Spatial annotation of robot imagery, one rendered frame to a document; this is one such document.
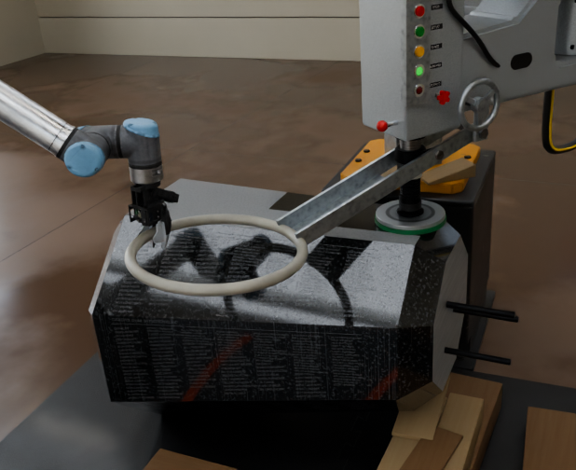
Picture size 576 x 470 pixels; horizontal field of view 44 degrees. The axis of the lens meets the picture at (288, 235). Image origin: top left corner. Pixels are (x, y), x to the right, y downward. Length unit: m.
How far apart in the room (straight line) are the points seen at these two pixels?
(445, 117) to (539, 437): 1.15
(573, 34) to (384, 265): 0.94
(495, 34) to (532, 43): 0.15
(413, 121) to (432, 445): 1.00
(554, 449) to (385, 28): 1.46
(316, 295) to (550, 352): 1.39
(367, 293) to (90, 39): 8.84
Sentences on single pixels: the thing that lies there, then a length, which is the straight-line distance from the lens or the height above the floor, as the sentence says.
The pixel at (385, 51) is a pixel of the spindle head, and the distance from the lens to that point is 2.04.
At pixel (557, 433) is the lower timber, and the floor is 0.11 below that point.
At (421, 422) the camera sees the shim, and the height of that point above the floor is 0.24.
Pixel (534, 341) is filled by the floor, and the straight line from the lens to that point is 3.30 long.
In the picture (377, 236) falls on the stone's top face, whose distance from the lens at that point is 2.17.
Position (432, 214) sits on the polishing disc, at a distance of 2.25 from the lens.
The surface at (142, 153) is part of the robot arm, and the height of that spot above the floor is 1.21.
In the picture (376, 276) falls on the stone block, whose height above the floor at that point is 0.79.
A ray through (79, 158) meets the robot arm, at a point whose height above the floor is 1.26.
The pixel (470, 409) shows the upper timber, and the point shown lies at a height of 0.23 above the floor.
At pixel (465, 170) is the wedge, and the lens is 2.83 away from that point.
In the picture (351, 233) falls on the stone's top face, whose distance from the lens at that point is 2.19.
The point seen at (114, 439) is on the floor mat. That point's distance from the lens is 2.88.
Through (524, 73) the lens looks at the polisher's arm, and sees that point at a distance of 2.29.
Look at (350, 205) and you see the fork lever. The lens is 2.04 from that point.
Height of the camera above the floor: 1.81
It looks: 25 degrees down
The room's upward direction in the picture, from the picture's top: 4 degrees counter-clockwise
